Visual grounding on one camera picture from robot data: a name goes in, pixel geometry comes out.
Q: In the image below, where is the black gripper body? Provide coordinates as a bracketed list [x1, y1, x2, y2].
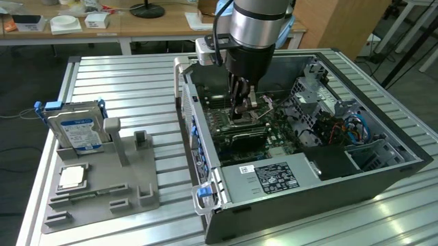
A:
[225, 46, 275, 79]

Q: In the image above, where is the open socket cover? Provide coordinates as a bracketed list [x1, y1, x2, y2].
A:
[255, 94, 275, 119]

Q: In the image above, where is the CPU socket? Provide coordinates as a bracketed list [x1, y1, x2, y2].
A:
[225, 106, 257, 128]

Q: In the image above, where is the green motherboard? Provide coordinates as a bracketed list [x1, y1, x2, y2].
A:
[202, 86, 305, 167]

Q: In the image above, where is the silver metal drive cage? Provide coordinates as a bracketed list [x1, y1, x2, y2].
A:
[289, 63, 364, 129]

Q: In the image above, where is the white paper booklet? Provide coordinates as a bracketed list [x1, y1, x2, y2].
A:
[185, 11, 217, 31]

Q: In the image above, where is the brown cardboard box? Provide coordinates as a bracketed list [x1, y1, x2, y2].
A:
[198, 0, 221, 16]

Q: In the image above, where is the wooden partition board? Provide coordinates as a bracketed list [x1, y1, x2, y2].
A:
[293, 0, 393, 62]

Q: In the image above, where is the silver power supply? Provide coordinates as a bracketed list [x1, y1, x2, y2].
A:
[221, 153, 325, 203]

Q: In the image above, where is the white electrical box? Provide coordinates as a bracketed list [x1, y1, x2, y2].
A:
[358, 33, 382, 58]

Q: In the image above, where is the black round lamp base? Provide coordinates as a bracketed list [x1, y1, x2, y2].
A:
[128, 0, 166, 18]

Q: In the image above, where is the silver disk bay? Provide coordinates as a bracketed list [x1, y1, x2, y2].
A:
[343, 139, 410, 173]

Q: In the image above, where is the black open PC case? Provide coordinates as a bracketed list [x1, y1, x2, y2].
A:
[174, 52, 434, 244]

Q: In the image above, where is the white box with label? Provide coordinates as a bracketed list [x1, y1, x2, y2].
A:
[84, 13, 111, 29]

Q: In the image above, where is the black stand leg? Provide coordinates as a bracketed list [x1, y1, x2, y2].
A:
[380, 15, 438, 90]

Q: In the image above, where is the hard disk blue label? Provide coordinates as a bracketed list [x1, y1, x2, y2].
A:
[47, 102, 106, 155]

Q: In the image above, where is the grey parts rack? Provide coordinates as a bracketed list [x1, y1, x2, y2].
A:
[40, 117, 162, 234]

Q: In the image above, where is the blue disk carrier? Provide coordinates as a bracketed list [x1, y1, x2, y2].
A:
[34, 99, 107, 124]

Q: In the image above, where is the clear plastic bag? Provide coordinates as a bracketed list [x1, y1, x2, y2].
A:
[58, 0, 120, 17]

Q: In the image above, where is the white square box round lid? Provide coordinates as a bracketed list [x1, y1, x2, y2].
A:
[50, 15, 84, 35]

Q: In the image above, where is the silver CPU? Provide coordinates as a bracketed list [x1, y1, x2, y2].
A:
[58, 166, 87, 189]

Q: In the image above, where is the green RAM stick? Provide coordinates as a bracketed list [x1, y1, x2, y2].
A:
[68, 188, 116, 202]

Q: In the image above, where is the white box black top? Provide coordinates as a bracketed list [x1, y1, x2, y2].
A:
[12, 14, 47, 33]

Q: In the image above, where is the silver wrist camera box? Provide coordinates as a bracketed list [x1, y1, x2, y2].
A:
[195, 33, 241, 66]

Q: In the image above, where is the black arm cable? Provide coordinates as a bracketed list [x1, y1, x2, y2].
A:
[211, 0, 237, 67]

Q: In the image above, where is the orange power wire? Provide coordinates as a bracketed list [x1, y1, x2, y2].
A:
[327, 122, 343, 145]

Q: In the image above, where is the wooden desk white frame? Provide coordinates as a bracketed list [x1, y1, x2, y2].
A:
[0, 0, 123, 56]
[119, 0, 309, 56]

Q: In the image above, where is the blue data wire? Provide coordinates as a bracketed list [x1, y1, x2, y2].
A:
[343, 114, 373, 145]

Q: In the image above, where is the clear plastic case handle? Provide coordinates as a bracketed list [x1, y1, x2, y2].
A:
[190, 180, 215, 216]

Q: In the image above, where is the white frame table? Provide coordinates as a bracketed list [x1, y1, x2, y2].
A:
[373, 0, 438, 73]

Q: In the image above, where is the grey floor cable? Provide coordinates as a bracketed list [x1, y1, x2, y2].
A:
[0, 109, 39, 120]

